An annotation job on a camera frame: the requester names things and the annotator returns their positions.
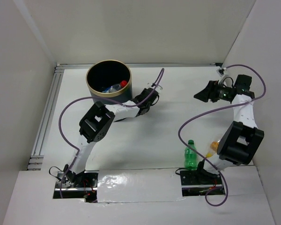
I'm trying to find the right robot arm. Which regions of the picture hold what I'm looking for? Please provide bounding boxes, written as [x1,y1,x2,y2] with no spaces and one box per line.
[194,75,264,184]

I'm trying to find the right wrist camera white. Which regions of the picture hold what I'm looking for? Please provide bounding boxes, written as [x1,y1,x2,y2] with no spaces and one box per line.
[217,67,229,83]

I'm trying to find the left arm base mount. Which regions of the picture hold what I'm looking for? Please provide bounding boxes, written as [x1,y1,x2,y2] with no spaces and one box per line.
[48,166,98,203]

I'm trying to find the clear bottle red label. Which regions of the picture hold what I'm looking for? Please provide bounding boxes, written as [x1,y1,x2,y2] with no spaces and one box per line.
[102,80,128,93]

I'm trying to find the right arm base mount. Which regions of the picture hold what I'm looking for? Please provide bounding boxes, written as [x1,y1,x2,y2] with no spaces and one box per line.
[175,168,225,197]

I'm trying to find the green bottle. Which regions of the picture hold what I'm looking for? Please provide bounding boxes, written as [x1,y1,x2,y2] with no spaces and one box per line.
[184,140,197,170]

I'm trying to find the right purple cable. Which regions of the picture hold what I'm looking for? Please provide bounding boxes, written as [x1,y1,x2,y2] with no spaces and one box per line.
[177,64,266,207]

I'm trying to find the aluminium frame rail left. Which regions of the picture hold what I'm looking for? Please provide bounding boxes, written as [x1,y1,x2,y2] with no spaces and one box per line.
[26,66,64,171]

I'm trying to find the dark bin with gold rim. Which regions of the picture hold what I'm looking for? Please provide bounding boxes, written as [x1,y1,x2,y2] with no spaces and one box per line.
[85,59,133,122]

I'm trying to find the aluminium frame rail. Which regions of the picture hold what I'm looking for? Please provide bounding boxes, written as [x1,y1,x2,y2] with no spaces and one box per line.
[56,63,222,70]
[26,66,64,171]

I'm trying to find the orange bottle yellow cap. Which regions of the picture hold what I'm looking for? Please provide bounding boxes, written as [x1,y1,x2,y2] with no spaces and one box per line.
[206,141,219,158]

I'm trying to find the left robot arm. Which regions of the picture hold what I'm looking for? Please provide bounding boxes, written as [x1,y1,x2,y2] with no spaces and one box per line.
[59,85,163,187]

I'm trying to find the aluminium frame rail back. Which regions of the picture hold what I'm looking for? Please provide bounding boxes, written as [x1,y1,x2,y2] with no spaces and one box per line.
[56,63,222,70]

